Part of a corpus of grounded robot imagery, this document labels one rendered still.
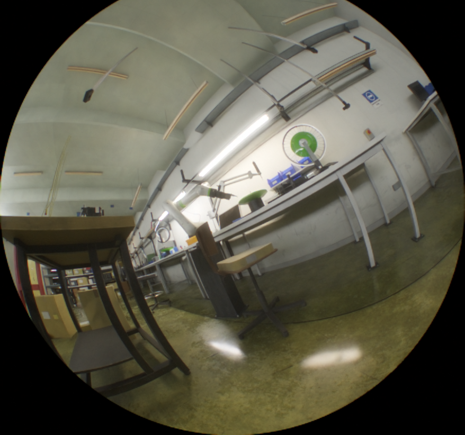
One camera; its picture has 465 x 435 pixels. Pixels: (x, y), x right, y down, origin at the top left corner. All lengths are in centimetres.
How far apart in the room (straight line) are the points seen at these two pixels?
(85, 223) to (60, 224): 12
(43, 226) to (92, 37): 347
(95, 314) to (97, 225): 135
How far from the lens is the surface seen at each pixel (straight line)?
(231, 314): 156
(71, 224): 65
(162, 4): 303
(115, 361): 101
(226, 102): 334
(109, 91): 388
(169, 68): 365
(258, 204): 130
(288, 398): 79
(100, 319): 187
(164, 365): 101
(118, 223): 66
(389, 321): 93
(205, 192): 133
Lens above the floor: 73
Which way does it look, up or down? 15 degrees up
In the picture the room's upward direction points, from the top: 23 degrees counter-clockwise
